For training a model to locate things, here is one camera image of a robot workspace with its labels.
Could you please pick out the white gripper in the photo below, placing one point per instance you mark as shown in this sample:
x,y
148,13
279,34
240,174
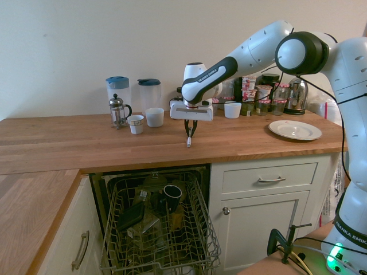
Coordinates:
x,y
192,114

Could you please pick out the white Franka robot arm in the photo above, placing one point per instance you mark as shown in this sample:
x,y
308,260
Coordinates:
x,y
258,48

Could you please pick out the dishwasher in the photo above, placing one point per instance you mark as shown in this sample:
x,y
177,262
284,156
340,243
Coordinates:
x,y
99,186

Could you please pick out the red checked lid jar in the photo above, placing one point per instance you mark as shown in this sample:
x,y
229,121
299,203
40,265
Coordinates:
x,y
282,91
228,99
279,108
215,102
263,109

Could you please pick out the wide white ceramic cup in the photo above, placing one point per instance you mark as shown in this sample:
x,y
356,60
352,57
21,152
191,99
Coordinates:
x,y
155,117

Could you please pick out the dark lid spice jar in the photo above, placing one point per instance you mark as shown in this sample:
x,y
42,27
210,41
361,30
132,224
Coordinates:
x,y
178,91

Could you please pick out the tall white ceramic cup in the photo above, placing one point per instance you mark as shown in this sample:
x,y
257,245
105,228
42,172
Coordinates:
x,y
232,111

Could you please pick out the dark teal lid pitcher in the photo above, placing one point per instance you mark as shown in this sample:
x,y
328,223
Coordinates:
x,y
149,94

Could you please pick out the clear glass jar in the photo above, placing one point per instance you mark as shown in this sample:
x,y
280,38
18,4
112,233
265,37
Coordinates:
x,y
228,88

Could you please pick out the small patterned paper cup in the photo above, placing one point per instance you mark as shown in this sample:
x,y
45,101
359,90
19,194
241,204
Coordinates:
x,y
135,124

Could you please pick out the green contents glass jar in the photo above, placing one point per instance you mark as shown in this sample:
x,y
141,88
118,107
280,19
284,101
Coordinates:
x,y
247,109

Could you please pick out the tall black container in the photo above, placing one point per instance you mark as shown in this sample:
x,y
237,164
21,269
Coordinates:
x,y
238,88

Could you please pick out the red white yogurt pot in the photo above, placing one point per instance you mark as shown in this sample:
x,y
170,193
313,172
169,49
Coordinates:
x,y
249,82
249,95

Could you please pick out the black mug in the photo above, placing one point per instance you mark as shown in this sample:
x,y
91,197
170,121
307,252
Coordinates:
x,y
172,196

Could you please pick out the glass French press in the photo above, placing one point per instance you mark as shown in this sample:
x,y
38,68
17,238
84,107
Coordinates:
x,y
117,110

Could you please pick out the light blue lid pitcher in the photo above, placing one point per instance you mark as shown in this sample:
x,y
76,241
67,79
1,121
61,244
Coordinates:
x,y
117,86

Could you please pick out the metal cabinet knob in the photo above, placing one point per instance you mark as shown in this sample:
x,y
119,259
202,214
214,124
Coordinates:
x,y
226,211

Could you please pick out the black lid jar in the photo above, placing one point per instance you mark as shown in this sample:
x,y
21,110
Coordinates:
x,y
270,78

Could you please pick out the white dinner plate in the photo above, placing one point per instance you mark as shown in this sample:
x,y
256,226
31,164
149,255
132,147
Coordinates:
x,y
295,130

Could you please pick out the black square container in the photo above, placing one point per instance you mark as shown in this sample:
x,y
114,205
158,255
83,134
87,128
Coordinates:
x,y
131,217

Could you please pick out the stainless steel kettle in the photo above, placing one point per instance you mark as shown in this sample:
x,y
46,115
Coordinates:
x,y
298,97

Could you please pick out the cream drawer front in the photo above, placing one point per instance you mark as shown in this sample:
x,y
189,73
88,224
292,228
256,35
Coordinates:
x,y
298,174

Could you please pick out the cream cabinet door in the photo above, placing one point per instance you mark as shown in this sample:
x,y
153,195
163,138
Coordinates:
x,y
258,235

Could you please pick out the black metal clamp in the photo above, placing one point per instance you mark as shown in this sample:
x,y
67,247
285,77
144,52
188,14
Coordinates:
x,y
272,239

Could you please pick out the printed clear plastic bag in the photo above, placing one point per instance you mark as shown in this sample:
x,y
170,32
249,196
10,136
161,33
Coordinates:
x,y
334,189

